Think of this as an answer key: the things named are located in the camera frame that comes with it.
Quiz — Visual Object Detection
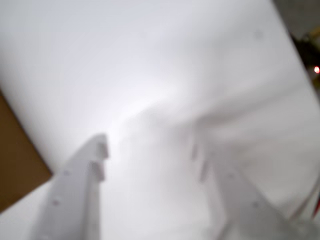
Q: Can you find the brown cardboard box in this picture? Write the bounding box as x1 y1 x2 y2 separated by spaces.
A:
0 87 54 214

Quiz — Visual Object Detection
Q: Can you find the red black arm servo cable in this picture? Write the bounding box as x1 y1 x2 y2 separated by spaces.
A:
289 182 320 222

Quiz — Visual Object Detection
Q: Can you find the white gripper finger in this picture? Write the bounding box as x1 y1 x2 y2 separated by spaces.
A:
29 133 110 240
191 142 296 240

